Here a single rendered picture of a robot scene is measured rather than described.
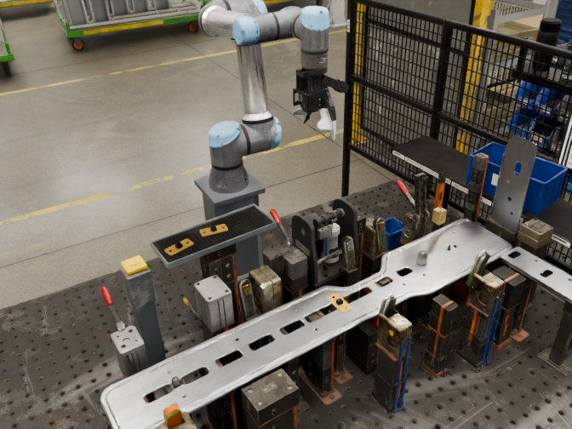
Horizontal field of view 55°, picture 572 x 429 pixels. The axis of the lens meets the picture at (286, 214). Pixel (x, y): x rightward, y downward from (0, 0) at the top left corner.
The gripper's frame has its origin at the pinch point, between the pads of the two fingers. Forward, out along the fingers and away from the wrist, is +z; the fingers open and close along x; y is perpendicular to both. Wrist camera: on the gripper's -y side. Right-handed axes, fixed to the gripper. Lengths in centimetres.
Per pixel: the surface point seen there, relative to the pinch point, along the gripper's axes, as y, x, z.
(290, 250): 13.5, 2.9, 36.6
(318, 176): -136, -186, 144
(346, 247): -1.8, 11.8, 36.4
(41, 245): 68, -219, 144
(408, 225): -33, 9, 42
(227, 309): 42, 13, 39
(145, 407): 73, 27, 44
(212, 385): 56, 31, 44
